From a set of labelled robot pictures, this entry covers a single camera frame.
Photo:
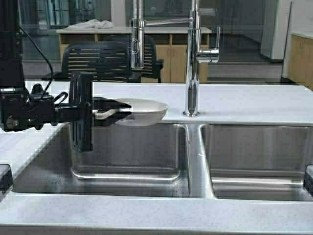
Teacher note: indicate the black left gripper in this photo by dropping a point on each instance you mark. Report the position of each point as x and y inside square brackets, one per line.
[78, 111]

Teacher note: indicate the white frying pan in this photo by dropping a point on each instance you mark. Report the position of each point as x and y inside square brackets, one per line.
[144, 112]

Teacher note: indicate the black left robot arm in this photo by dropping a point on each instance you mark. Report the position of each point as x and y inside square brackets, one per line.
[21, 109]

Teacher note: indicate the black mesh office chair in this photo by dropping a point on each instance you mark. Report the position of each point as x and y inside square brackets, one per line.
[108, 61]

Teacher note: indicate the chrome pull-down kitchen faucet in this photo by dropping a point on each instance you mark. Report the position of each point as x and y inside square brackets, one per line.
[195, 54]

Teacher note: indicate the white crumpled cloth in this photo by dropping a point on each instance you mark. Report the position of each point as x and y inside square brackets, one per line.
[94, 23]

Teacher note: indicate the wooden shelf counter unit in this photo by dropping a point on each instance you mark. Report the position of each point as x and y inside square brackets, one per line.
[165, 48]

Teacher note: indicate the black left base corner block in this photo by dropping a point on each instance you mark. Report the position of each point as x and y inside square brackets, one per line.
[6, 178]

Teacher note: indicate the stainless steel double sink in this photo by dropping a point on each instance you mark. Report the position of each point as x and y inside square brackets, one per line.
[244, 162]

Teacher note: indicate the wooden cabinet at right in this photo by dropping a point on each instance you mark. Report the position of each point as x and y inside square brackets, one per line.
[301, 60]

